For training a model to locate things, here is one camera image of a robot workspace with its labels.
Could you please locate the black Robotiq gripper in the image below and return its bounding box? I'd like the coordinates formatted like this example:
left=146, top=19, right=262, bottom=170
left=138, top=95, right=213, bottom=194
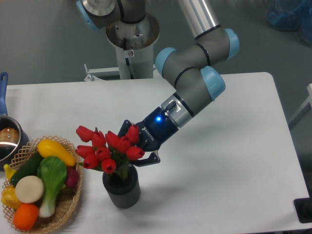
left=117, top=107, right=178, bottom=167

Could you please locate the red tulip bouquet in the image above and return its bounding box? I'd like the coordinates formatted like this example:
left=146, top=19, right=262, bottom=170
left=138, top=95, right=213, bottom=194
left=76, top=125, right=145, bottom=183

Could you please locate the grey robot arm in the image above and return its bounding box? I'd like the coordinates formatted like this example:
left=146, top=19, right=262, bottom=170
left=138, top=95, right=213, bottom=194
left=76, top=0, right=239, bottom=166

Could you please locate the dark grey ribbed vase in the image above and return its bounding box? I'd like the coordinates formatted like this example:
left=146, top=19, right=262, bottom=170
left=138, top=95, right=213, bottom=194
left=102, top=166, right=141, bottom=209

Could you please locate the red radish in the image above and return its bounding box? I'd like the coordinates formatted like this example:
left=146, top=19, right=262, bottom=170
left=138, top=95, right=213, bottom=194
left=65, top=167, right=79, bottom=188

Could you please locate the green bok choy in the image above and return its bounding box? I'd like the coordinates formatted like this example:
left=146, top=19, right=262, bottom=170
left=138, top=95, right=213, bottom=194
left=37, top=156, right=67, bottom=218

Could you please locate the yellow squash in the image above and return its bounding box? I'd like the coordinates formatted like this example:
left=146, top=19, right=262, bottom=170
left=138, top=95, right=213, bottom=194
left=37, top=139, right=76, bottom=167

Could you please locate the woven wicker basket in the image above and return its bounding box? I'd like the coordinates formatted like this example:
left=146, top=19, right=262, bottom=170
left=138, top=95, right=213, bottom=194
left=0, top=136, right=82, bottom=234

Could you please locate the green cucumber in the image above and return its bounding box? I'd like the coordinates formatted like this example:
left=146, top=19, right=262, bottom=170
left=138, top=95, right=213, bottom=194
left=10, top=151, right=43, bottom=186

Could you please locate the cream round bun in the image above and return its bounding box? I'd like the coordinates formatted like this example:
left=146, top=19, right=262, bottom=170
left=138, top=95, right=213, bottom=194
left=15, top=175, right=44, bottom=203

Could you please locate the yellow banana tip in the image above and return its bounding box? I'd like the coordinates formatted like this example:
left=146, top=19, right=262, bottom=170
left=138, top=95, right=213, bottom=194
left=3, top=164, right=16, bottom=181

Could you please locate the orange fruit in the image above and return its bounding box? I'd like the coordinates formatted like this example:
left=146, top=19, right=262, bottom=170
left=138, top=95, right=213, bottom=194
left=13, top=203, right=39, bottom=231

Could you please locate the yellow bell pepper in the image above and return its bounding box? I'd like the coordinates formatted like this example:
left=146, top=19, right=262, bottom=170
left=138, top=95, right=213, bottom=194
left=1, top=185, right=22, bottom=210

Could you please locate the black device at edge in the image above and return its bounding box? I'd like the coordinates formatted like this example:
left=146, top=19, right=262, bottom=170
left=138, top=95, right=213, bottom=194
left=293, top=197, right=312, bottom=223

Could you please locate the blue plastic bag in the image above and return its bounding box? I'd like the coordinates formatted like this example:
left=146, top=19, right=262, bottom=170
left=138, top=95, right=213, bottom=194
left=265, top=0, right=312, bottom=46

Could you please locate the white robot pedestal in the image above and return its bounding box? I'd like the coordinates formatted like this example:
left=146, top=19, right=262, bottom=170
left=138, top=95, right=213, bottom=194
left=85, top=13, right=160, bottom=81

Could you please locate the blue handled saucepan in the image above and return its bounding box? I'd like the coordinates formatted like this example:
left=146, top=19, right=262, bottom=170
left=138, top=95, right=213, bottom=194
left=0, top=72, right=29, bottom=171

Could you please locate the white frame at right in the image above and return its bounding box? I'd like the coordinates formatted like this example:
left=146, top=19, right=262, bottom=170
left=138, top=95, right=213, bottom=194
left=288, top=83, right=312, bottom=130

